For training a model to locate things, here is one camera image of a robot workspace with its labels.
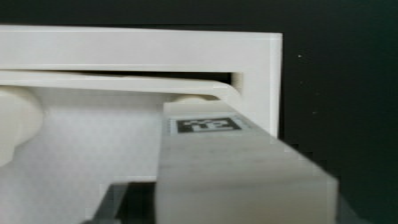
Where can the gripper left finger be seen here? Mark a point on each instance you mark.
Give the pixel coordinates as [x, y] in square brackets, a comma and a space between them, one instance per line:
[127, 206]

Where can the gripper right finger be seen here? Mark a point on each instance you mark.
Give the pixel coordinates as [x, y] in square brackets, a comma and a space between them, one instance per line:
[347, 215]

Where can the white desk tabletop tray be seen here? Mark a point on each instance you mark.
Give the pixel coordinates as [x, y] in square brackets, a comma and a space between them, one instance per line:
[81, 128]

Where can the white U-shaped obstacle frame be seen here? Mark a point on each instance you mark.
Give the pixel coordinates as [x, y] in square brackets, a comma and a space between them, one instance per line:
[54, 55]

